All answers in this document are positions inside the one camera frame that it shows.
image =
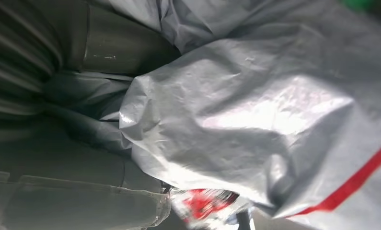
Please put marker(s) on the green conveyor belt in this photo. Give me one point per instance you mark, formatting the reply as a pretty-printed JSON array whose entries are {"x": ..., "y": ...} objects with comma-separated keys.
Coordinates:
[{"x": 357, "y": 3}]

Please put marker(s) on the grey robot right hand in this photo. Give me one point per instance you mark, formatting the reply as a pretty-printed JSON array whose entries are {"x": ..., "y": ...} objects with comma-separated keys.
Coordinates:
[{"x": 66, "y": 196}]

